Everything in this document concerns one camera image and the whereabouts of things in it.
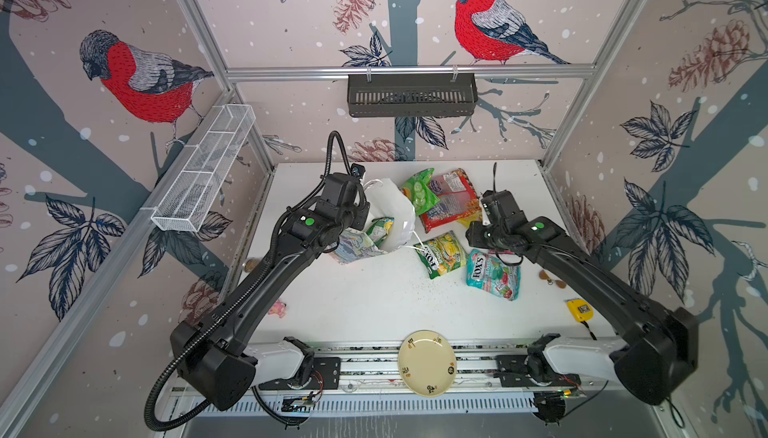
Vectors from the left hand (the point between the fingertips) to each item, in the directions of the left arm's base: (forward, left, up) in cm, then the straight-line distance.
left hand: (356, 201), depth 75 cm
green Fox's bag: (+4, -6, -19) cm, 20 cm away
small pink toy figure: (-19, +23, -25) cm, 39 cm away
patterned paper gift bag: (+7, -8, -8) cm, 13 cm away
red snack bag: (+18, -27, -22) cm, 39 cm away
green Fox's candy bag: (-2, -25, -24) cm, 35 cm away
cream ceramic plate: (-32, -18, -28) cm, 46 cm away
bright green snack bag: (+15, -19, -14) cm, 27 cm away
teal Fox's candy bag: (-8, -38, -25) cm, 46 cm away
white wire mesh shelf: (+14, +42, +3) cm, 44 cm away
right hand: (-4, -30, -11) cm, 33 cm away
